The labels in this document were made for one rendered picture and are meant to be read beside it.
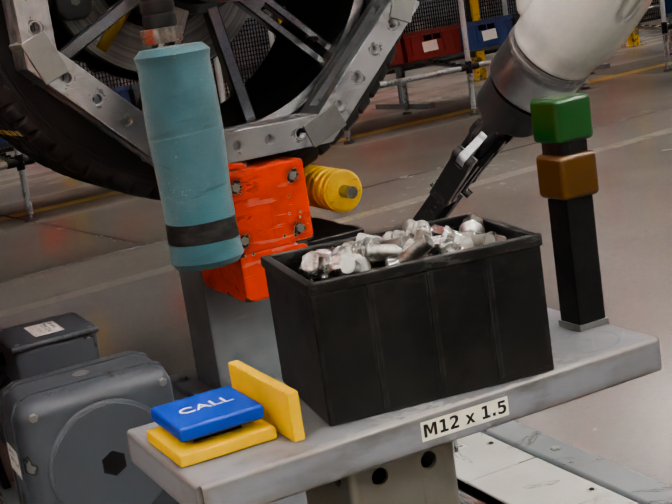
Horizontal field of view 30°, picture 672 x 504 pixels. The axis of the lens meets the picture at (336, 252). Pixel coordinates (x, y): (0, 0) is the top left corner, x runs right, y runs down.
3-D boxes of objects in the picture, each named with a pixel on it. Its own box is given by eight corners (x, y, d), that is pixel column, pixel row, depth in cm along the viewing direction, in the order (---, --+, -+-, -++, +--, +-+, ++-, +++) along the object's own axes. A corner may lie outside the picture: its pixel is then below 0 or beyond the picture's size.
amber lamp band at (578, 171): (573, 189, 114) (569, 146, 113) (601, 193, 111) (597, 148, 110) (538, 198, 113) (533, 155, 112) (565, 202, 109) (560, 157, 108)
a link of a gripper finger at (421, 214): (460, 198, 141) (456, 201, 141) (432, 236, 146) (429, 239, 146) (440, 181, 142) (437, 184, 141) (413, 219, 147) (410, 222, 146)
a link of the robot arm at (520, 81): (605, 62, 128) (575, 102, 132) (538, 6, 130) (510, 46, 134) (567, 94, 122) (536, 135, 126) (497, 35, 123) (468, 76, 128)
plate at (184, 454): (238, 414, 104) (236, 402, 104) (278, 438, 97) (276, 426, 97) (147, 441, 101) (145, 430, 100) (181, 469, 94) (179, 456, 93)
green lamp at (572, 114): (568, 135, 113) (563, 91, 112) (596, 137, 110) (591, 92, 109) (531, 144, 112) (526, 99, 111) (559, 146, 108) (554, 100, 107)
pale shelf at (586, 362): (546, 334, 123) (542, 304, 122) (664, 370, 108) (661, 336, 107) (131, 463, 105) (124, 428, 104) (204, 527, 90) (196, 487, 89)
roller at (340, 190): (283, 191, 194) (277, 154, 193) (374, 209, 168) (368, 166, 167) (249, 199, 192) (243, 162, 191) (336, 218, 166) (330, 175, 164)
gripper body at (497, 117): (533, 127, 126) (489, 185, 133) (569, 96, 132) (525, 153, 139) (477, 79, 127) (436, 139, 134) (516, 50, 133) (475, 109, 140)
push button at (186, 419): (233, 409, 103) (229, 383, 103) (268, 430, 97) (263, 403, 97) (153, 433, 100) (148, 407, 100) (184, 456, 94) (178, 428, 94)
